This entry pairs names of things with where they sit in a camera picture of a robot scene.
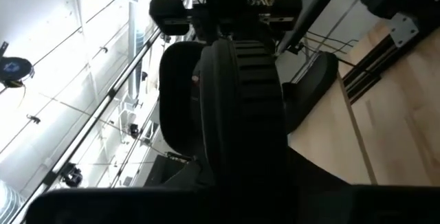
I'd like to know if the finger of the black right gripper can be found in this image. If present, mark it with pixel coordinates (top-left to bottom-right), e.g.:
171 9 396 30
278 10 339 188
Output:
148 0 191 36
270 0 304 33

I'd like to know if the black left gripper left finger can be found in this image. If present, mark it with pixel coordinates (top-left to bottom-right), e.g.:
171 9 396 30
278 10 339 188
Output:
160 161 208 190

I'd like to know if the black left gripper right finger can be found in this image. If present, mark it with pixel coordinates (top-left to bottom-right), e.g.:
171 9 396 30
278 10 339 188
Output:
287 146 352 188

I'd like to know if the black slide sandal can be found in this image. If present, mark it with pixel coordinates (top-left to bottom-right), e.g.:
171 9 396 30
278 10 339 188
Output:
159 39 289 190
281 51 340 135

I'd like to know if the white ventilation pipe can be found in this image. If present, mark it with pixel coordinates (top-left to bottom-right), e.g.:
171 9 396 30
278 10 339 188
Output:
122 0 146 101

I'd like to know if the round black ceiling device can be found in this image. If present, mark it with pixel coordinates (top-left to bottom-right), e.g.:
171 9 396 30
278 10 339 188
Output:
0 56 35 89

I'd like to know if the black aluminium frame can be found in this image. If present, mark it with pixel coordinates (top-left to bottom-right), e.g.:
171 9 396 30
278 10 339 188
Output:
343 12 440 104

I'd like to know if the ribbed silver ventilation duct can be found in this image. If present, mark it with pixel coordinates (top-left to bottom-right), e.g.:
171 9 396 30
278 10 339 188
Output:
0 179 25 224

